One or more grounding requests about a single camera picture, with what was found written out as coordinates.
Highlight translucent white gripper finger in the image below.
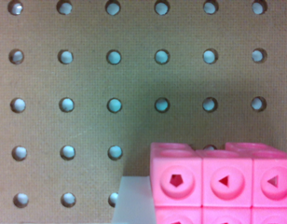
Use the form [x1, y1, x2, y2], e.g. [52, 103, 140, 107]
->
[112, 176, 157, 224]

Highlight brown perforated pegboard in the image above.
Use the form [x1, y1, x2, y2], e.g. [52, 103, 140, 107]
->
[0, 0, 287, 223]

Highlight pink linking cube block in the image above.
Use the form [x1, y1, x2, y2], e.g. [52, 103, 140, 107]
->
[150, 143, 287, 224]

